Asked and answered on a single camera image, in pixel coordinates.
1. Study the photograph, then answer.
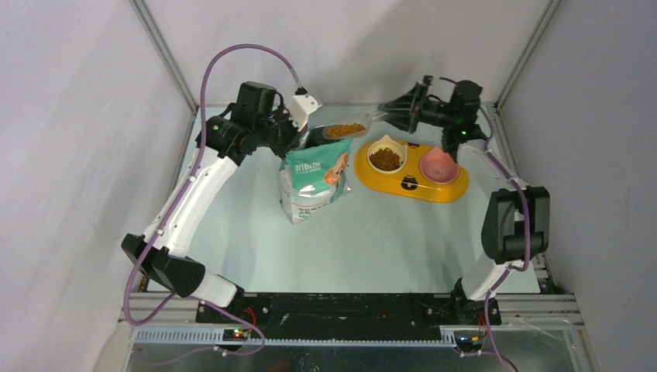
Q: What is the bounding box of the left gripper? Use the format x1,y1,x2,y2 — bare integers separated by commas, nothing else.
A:
254,103,307,160

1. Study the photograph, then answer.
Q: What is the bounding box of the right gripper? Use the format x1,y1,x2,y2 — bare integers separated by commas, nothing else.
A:
378,84,458,134

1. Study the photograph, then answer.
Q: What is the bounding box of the green pet food bag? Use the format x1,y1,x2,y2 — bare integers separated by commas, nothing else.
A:
278,128,352,225

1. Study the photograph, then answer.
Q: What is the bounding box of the clear plastic scoop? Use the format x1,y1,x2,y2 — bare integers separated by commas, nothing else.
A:
321,110,389,140

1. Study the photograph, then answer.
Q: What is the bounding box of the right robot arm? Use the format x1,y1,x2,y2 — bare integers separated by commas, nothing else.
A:
377,75,550,324

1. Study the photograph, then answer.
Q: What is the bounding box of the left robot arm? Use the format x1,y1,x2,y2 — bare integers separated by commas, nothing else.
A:
121,81,322,323

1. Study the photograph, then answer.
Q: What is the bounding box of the brown pet food kibble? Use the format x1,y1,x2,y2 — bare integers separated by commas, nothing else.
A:
323,122,366,140

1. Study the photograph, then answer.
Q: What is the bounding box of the cream ceramic bowl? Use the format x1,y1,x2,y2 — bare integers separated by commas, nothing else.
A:
366,135,408,174

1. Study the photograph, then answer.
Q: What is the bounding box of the pink ceramic bowl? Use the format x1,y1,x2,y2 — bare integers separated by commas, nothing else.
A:
419,146,460,184

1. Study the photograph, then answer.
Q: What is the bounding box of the yellow double bowl stand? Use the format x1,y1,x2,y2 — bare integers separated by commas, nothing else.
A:
353,139,470,203

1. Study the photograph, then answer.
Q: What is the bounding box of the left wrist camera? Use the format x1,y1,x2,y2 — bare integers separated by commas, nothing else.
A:
286,93,323,133

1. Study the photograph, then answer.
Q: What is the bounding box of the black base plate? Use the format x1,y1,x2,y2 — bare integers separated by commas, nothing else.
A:
228,293,501,342

